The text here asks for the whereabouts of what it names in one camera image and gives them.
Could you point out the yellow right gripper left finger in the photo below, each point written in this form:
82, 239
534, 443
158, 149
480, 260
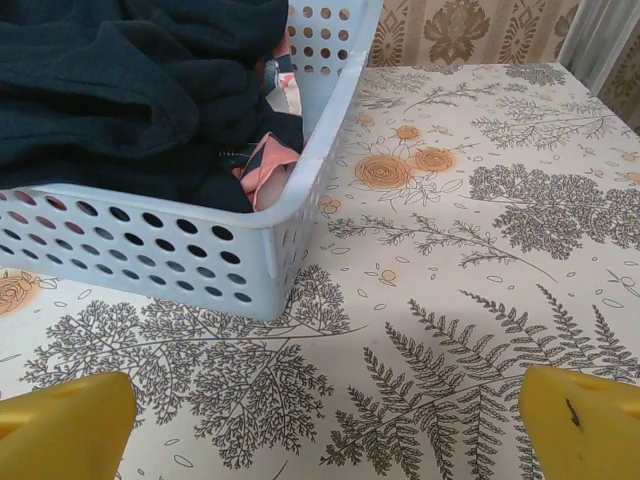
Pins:
65, 430

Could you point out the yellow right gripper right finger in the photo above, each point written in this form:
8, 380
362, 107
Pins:
590, 430

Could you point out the aluminium right frame post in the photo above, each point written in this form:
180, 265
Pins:
595, 35

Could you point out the pink patterned garment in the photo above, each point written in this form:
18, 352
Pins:
270, 160

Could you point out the dark navy shirt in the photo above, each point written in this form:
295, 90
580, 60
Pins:
110, 90

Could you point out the light blue perforated plastic basket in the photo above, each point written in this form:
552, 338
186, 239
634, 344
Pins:
165, 260

